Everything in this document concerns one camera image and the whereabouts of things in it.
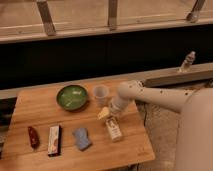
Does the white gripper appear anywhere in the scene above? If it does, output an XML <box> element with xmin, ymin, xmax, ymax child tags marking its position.
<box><xmin>97</xmin><ymin>96</ymin><xmax>129</xmax><ymax>120</ymax></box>

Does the white labelled bottle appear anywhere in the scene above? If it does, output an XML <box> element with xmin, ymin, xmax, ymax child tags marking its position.
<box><xmin>106</xmin><ymin>117</ymin><xmax>122</xmax><ymax>142</ymax></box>

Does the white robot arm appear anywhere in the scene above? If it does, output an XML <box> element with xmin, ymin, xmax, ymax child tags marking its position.
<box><xmin>97</xmin><ymin>80</ymin><xmax>213</xmax><ymax>171</ymax></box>

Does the green ceramic bowl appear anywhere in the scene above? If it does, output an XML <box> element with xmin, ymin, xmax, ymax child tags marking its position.
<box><xmin>56</xmin><ymin>85</ymin><xmax>89</xmax><ymax>111</ymax></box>

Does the clear bottle on ledge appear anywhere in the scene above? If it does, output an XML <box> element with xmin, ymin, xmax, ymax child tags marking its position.
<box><xmin>179</xmin><ymin>51</ymin><xmax>196</xmax><ymax>73</ymax></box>

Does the clear plastic cup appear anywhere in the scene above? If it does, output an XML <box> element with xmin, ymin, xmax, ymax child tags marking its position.
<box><xmin>92</xmin><ymin>85</ymin><xmax>109</xmax><ymax>107</ymax></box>

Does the blue crumpled cloth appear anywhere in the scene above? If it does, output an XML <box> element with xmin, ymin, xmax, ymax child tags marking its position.
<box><xmin>72</xmin><ymin>127</ymin><xmax>92</xmax><ymax>151</ymax></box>

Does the wooden table board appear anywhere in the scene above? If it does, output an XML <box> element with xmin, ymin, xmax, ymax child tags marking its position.
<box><xmin>0</xmin><ymin>86</ymin><xmax>155</xmax><ymax>171</ymax></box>

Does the white and black snack bar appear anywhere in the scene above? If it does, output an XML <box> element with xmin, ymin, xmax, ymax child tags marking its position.
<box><xmin>48</xmin><ymin>125</ymin><xmax>61</xmax><ymax>157</ymax></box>

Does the middle metal bracket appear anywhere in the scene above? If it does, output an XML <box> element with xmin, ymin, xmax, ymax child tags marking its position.
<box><xmin>108</xmin><ymin>0</ymin><xmax>118</xmax><ymax>30</ymax></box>

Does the metal bracket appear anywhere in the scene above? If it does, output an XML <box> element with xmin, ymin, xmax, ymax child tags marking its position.
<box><xmin>36</xmin><ymin>0</ymin><xmax>56</xmax><ymax>36</ymax></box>
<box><xmin>186</xmin><ymin>0</ymin><xmax>205</xmax><ymax>23</ymax></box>
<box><xmin>108</xmin><ymin>0</ymin><xmax>118</xmax><ymax>30</ymax></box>

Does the left metal bracket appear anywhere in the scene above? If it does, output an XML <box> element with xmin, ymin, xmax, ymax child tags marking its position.
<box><xmin>36</xmin><ymin>0</ymin><xmax>56</xmax><ymax>36</ymax></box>

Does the right metal bracket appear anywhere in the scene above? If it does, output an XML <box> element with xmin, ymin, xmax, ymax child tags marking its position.
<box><xmin>186</xmin><ymin>0</ymin><xmax>205</xmax><ymax>23</ymax></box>

